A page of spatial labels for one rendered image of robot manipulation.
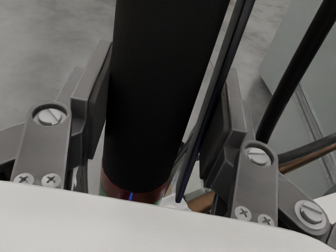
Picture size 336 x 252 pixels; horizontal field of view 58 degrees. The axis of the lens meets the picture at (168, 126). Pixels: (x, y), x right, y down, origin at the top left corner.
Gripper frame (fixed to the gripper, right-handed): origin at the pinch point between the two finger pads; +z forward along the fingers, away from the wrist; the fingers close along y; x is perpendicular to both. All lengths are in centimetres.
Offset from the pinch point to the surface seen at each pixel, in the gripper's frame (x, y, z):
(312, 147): -10.3, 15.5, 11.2
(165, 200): -11.4, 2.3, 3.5
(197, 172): -49, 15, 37
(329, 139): -10.4, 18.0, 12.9
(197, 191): -50, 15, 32
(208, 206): -11.6, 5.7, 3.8
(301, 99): -66, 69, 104
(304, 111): -68, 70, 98
